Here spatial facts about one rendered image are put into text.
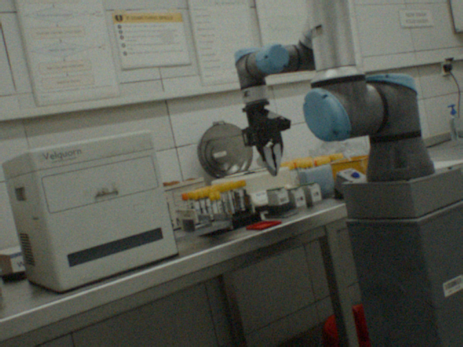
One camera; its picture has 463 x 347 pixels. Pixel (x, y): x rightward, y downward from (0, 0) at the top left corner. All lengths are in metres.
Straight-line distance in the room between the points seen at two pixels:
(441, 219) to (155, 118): 1.12
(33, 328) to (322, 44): 0.80
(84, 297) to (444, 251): 0.75
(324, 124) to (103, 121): 0.96
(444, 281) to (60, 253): 0.80
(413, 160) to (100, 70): 1.13
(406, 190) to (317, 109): 0.25
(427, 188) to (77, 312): 0.76
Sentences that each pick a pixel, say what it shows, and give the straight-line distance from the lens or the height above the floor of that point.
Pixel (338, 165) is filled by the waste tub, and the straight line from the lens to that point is 1.76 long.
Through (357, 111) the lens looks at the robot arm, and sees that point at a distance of 1.12.
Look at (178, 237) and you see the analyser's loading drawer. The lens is 1.25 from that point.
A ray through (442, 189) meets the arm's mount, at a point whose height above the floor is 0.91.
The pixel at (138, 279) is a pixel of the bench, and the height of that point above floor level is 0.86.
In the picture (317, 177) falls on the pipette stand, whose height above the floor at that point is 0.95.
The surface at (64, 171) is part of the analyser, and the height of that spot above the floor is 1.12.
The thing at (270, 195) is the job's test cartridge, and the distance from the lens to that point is 1.49.
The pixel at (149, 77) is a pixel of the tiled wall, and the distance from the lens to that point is 1.97.
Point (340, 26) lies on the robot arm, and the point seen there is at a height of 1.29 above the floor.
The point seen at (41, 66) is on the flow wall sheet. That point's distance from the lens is 1.83.
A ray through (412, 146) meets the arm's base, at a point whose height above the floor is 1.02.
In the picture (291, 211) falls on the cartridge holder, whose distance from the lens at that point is 1.47.
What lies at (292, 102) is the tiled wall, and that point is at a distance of 2.34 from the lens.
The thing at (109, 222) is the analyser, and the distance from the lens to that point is 1.16.
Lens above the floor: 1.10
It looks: 3 degrees down
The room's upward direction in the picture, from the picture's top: 12 degrees counter-clockwise
